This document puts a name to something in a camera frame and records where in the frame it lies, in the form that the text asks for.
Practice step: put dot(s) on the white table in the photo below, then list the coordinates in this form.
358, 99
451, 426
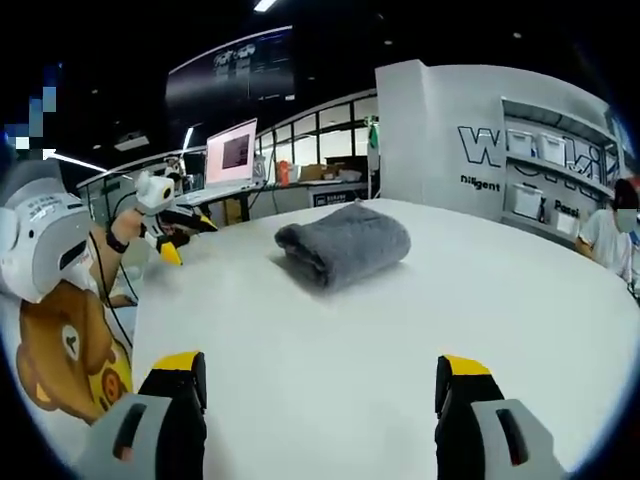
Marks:
325, 350

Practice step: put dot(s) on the white framed computer monitor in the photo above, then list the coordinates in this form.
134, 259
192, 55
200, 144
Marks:
231, 155

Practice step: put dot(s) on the metal storage shelf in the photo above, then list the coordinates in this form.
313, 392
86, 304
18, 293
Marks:
540, 162

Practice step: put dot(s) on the large dark wall screen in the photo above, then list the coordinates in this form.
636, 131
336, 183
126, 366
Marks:
230, 75

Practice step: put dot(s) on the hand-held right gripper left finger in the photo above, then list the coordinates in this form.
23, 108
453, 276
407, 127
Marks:
145, 430

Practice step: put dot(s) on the white storage shelf with boxes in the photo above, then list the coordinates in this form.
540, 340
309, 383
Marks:
552, 147

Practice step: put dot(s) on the grey towel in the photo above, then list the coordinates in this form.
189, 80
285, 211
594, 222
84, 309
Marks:
345, 245

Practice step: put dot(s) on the operator in yellow bear shirt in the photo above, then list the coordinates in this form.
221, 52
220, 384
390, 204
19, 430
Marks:
60, 345

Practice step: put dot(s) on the person's left hand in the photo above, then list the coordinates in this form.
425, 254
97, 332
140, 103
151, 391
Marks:
127, 222

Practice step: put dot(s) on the black wristband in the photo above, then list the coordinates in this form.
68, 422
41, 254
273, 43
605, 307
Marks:
117, 242

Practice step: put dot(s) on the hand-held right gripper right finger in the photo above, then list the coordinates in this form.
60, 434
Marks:
480, 430

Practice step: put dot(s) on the orange container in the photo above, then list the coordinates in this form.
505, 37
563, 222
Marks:
283, 172

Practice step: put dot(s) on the green hanging item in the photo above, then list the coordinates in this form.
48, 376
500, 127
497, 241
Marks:
373, 140

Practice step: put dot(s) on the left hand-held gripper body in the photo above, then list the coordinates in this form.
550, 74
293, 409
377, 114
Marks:
155, 192

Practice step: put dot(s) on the cardboard box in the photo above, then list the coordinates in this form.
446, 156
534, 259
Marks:
314, 172

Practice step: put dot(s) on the long work desk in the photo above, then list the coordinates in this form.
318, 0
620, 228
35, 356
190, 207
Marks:
280, 190

